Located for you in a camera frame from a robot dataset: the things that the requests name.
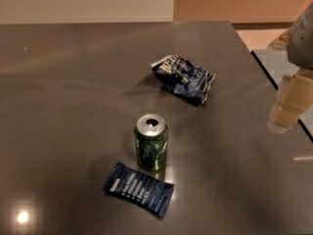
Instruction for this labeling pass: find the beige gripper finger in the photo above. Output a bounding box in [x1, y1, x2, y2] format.
[267, 68, 313, 134]

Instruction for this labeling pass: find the blue chip bag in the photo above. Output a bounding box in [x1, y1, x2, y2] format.
[151, 55, 215, 104]

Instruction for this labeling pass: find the grey side table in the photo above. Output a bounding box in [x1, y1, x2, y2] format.
[250, 48, 313, 142]

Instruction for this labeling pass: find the green soda can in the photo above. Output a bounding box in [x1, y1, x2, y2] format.
[134, 114, 168, 171]

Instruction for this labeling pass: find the dark blue snack bar wrapper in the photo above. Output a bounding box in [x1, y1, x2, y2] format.
[104, 163, 175, 218]

